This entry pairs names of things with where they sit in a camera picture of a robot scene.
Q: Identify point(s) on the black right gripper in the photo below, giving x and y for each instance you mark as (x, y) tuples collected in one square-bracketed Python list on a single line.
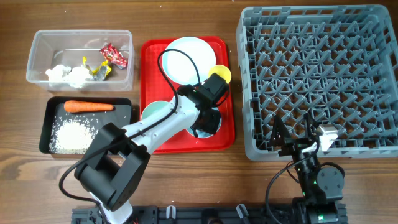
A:
[(293, 144)]

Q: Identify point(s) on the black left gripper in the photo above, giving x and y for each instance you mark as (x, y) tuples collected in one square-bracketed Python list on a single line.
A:
[(214, 124)]

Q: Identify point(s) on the green plastic bowl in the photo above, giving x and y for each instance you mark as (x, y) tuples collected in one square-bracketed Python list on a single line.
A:
[(153, 108)]

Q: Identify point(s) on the red snack wrapper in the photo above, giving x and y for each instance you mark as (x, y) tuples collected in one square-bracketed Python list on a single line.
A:
[(113, 55)]

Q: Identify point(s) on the yellow snack wrapper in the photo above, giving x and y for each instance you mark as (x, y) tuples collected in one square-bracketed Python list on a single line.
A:
[(100, 73)]

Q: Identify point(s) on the white cooked rice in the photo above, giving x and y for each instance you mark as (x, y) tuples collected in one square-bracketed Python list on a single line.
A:
[(71, 137)]

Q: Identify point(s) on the white napkin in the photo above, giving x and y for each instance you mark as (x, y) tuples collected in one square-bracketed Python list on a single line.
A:
[(78, 77), (57, 74)]

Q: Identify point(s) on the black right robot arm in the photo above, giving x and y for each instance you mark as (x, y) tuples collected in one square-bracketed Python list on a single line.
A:
[(321, 184)]

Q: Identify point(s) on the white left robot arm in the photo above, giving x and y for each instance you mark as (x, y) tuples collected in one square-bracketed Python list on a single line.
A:
[(115, 162)]

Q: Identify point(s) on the grey dishwasher rack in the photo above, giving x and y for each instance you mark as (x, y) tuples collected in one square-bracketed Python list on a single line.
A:
[(336, 63)]

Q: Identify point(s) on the clear plastic waste bin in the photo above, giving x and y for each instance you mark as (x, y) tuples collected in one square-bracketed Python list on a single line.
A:
[(68, 47)]

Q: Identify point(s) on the black food waste tray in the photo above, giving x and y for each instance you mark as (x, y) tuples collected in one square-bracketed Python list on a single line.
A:
[(123, 113)]

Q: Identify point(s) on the yellow plastic cup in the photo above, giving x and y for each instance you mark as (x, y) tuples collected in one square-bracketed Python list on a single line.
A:
[(222, 71)]

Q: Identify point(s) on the light blue plate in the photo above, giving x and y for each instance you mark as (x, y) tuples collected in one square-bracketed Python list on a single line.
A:
[(179, 67)]

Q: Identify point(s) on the orange carrot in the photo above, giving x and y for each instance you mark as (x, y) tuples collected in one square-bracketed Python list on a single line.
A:
[(74, 106)]

